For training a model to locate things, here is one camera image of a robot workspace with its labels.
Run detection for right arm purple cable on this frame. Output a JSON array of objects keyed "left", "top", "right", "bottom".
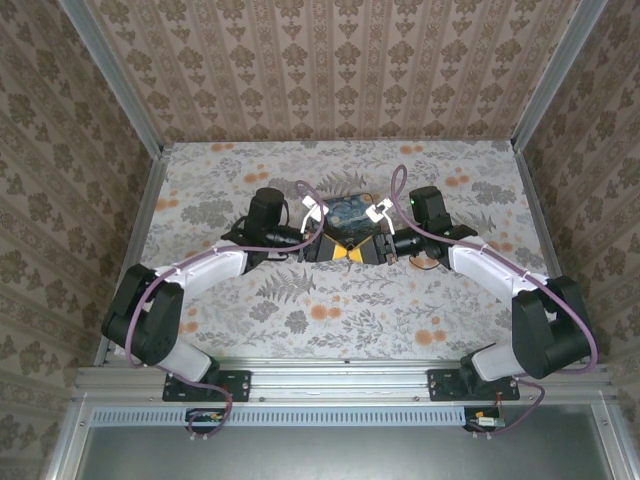
[{"left": 389, "top": 164, "right": 600, "bottom": 441}]

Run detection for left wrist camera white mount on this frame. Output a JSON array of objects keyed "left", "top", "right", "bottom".
[{"left": 298, "top": 193, "right": 330, "bottom": 236}]

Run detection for floral patterned table cover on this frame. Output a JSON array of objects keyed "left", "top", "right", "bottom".
[{"left": 112, "top": 140, "right": 576, "bottom": 361}]

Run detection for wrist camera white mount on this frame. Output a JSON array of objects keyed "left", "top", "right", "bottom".
[
  {"left": 366, "top": 198, "right": 396, "bottom": 226},
  {"left": 298, "top": 193, "right": 330, "bottom": 236}
]

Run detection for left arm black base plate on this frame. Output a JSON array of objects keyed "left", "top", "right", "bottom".
[{"left": 162, "top": 368, "right": 251, "bottom": 403}]

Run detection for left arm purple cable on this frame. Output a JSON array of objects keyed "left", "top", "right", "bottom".
[{"left": 124, "top": 179, "right": 326, "bottom": 442}]

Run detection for grey metal sheet panel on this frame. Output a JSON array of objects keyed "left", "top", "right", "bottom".
[{"left": 42, "top": 402, "right": 639, "bottom": 480}]

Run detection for slotted grey cable duct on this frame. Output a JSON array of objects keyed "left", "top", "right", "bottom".
[{"left": 91, "top": 405, "right": 474, "bottom": 427}]

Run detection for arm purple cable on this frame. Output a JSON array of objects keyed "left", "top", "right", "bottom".
[
  {"left": 124, "top": 179, "right": 326, "bottom": 442},
  {"left": 389, "top": 164, "right": 600, "bottom": 441}
]

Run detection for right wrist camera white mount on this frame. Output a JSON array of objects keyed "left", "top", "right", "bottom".
[{"left": 366, "top": 198, "right": 396, "bottom": 226}]

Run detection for aluminium table side rail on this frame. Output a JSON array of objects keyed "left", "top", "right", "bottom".
[
  {"left": 93, "top": 144, "right": 171, "bottom": 366},
  {"left": 512, "top": 142, "right": 592, "bottom": 364}
]

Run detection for aluminium upright frame post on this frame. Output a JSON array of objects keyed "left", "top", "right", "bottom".
[
  {"left": 512, "top": 0, "right": 610, "bottom": 151},
  {"left": 58, "top": 0, "right": 167, "bottom": 157}
]

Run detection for long horizontal aluminium frame rail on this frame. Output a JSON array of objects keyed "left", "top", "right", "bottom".
[{"left": 74, "top": 357, "right": 616, "bottom": 401}]

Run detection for blue painted pouch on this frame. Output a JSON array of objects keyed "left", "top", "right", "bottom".
[{"left": 319, "top": 193, "right": 377, "bottom": 236}]

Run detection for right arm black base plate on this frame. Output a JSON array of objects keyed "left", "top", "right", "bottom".
[{"left": 427, "top": 368, "right": 521, "bottom": 403}]

